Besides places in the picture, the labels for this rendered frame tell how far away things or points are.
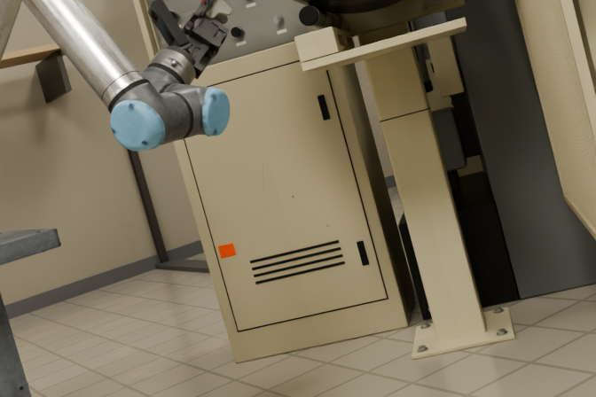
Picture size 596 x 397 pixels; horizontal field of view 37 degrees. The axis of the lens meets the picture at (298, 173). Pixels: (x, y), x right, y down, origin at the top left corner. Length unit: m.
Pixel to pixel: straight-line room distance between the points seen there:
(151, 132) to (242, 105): 1.12
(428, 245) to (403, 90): 0.41
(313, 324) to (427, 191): 0.62
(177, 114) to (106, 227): 3.79
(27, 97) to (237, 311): 2.84
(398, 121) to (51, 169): 3.25
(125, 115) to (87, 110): 3.82
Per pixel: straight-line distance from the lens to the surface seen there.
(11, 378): 2.08
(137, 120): 1.55
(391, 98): 2.33
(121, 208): 5.39
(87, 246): 5.33
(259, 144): 2.64
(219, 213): 2.70
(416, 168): 2.34
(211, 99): 1.64
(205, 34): 1.84
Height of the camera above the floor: 0.71
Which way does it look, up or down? 4 degrees down
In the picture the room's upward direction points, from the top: 15 degrees counter-clockwise
